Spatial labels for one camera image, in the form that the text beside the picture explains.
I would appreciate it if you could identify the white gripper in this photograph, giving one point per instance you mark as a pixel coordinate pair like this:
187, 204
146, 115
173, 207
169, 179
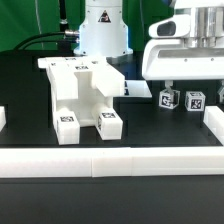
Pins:
187, 46

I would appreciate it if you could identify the white chair back frame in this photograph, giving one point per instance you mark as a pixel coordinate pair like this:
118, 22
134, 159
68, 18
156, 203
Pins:
105, 77

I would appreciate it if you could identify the white chair seat part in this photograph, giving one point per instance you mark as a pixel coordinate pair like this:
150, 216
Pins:
88, 106

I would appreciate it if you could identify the small white part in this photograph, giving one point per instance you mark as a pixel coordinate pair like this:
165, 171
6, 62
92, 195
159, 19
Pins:
67, 127

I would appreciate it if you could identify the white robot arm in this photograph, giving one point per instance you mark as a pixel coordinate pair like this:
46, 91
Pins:
196, 6

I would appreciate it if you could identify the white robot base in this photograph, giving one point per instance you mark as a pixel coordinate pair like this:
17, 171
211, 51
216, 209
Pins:
103, 31

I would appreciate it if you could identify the black pole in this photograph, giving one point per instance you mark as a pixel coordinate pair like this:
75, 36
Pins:
62, 23

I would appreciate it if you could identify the white fence wall right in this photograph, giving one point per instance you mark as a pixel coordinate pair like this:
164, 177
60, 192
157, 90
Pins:
214, 120

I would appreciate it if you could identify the white fence wall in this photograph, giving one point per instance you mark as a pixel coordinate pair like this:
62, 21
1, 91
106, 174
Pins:
214, 120
2, 117
110, 162

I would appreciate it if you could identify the white marker base plate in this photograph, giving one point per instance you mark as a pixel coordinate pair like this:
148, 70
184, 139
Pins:
137, 88

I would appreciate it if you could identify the white fence wall front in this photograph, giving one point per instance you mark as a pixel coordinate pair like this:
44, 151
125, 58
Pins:
110, 162

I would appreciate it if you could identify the white fence wall left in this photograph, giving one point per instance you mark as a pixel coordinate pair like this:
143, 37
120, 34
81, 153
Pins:
2, 117

